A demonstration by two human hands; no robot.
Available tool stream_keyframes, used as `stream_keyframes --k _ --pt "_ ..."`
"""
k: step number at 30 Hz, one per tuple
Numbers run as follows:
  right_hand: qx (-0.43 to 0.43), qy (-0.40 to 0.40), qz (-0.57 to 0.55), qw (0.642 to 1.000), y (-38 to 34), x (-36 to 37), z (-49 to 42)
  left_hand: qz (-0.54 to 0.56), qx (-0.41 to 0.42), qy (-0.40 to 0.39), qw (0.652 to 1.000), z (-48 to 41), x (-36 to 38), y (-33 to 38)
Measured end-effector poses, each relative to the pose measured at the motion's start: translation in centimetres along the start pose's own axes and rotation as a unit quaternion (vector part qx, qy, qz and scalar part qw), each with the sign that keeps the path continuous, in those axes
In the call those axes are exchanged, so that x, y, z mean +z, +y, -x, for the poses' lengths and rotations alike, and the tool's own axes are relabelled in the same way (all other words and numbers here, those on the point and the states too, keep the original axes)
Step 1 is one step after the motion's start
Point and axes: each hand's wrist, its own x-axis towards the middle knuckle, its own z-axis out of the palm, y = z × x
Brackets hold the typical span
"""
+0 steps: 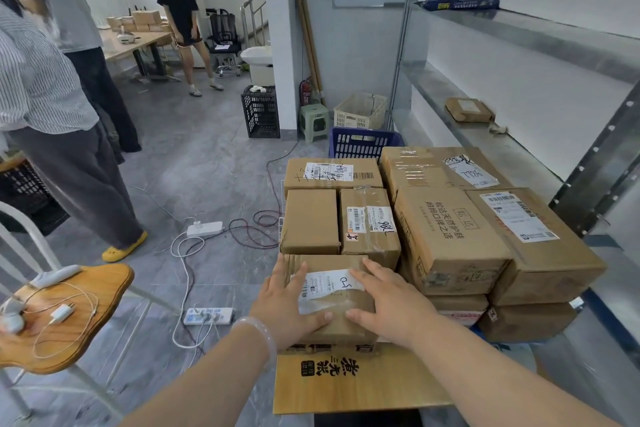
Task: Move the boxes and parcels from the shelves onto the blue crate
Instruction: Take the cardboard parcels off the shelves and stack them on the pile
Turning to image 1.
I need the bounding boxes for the cardboard box with white label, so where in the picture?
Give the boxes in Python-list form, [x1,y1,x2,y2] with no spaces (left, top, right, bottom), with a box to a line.
[465,187,609,306]

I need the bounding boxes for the green plastic stool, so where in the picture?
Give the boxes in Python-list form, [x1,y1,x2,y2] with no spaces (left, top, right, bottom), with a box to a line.
[299,103,330,144]

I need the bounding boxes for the office chair with castors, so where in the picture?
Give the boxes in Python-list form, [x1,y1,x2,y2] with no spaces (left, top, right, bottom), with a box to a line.
[215,53,243,77]

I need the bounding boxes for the dark red cable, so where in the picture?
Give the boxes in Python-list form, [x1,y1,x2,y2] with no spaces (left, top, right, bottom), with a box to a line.
[227,141,301,250]

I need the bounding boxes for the long wooden work table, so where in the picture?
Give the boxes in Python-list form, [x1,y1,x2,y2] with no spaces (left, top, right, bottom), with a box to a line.
[99,30,173,82]

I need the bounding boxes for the person's right hand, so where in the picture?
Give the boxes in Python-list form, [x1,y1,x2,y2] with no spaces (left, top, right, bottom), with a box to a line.
[345,257,441,350]

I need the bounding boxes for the yellow printed cardboard box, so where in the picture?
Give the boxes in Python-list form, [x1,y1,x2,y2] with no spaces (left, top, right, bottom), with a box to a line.
[272,341,453,415]

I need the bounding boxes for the wooden poles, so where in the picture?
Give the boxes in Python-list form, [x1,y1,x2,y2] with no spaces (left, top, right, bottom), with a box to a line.
[295,0,325,102]

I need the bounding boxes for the box with Chinese print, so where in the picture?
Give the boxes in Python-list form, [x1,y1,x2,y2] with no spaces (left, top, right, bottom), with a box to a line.
[393,186,513,296]

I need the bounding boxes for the black pedestal stand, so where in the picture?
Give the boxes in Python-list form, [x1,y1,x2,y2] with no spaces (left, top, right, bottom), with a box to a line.
[313,409,423,427]

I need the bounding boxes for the white power strip with plugs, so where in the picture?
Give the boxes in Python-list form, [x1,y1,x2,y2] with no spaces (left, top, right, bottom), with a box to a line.
[183,307,235,326]

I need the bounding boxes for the person's left hand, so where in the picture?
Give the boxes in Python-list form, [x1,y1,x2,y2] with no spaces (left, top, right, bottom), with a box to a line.
[248,254,334,352]

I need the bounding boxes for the black plastic crate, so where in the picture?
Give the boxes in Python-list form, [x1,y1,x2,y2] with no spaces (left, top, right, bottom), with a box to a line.
[241,85,281,139]
[0,156,69,235]

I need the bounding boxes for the dark blue plastic crate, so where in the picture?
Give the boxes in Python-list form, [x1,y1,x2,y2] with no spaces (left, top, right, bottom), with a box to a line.
[328,127,406,160]

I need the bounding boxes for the metal shelving rack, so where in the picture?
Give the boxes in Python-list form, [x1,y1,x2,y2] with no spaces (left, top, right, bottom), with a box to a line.
[387,0,640,427]

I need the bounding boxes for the blue packet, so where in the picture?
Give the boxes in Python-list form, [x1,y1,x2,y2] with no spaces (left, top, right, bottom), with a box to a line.
[422,0,501,12]

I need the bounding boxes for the small white adapter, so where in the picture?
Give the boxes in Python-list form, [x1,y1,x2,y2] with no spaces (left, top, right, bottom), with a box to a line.
[0,297,26,335]

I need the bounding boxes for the person's left forearm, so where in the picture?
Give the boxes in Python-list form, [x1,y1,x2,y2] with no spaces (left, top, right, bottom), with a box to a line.
[117,324,276,427]

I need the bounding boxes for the white charger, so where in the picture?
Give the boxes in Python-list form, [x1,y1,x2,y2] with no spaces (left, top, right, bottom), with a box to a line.
[49,304,76,325]

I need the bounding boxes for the white round chair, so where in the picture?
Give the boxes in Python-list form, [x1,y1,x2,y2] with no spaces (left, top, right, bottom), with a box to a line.
[239,46,275,86]

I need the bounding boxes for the cream plastic basket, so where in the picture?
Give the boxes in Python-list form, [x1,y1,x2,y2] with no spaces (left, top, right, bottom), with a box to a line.
[333,92,389,131]

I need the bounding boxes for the taped box two labels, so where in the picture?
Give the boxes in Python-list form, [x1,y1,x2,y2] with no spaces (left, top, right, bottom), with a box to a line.
[339,186,403,270]

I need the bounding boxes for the translucent white bracelet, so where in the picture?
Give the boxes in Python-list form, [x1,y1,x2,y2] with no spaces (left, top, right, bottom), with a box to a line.
[231,316,277,368]

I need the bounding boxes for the metal stair railing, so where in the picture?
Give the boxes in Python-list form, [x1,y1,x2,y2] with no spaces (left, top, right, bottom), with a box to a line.
[239,0,266,47]

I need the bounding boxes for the yellow shoe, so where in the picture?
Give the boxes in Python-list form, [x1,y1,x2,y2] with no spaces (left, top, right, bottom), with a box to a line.
[102,230,149,264]

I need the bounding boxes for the pile of small parcels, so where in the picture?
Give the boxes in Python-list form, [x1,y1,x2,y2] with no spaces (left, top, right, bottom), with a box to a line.
[106,9,171,33]

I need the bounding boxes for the large brown box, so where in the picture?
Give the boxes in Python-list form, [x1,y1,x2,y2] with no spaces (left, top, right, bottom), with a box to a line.
[477,302,579,344]
[427,294,490,328]

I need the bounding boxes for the white plastic device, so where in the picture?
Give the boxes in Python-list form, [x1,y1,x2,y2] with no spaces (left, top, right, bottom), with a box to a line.
[29,265,83,289]

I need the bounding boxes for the person's right forearm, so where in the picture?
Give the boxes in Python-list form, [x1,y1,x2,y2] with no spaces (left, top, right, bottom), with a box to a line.
[409,314,621,427]

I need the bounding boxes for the box with torn label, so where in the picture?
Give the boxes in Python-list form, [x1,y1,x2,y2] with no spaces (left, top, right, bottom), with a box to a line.
[279,254,379,355]

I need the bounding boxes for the box with scribbled label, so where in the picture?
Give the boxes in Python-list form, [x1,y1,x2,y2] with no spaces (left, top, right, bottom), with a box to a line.
[283,157,385,192]

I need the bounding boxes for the plain small cardboard box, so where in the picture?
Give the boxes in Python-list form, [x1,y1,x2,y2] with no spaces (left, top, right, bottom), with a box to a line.
[279,189,341,256]

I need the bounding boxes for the white power cable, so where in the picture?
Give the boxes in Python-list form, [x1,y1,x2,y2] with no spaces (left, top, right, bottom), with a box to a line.
[169,234,216,350]

